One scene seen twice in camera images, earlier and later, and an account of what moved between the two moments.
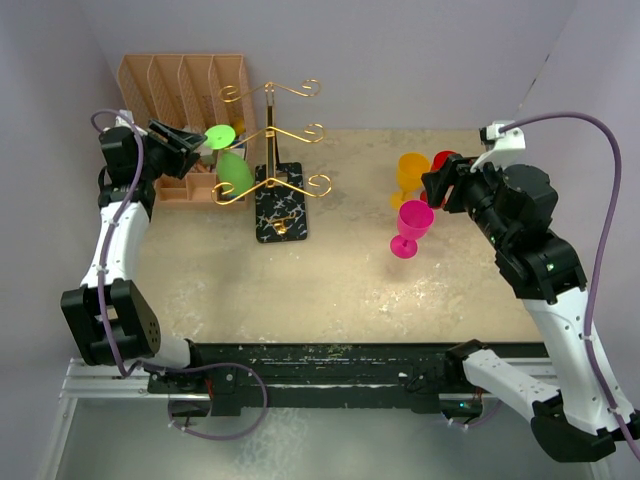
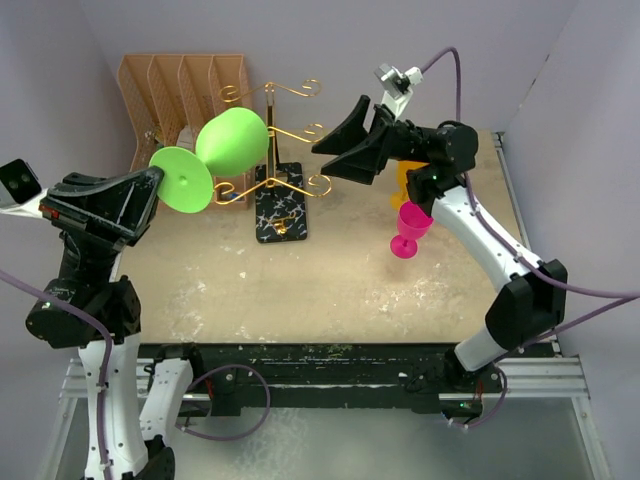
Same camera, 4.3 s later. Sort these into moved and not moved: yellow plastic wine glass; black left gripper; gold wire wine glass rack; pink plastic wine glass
Moved: black left gripper
Not moved: yellow plastic wine glass; pink plastic wine glass; gold wire wine glass rack
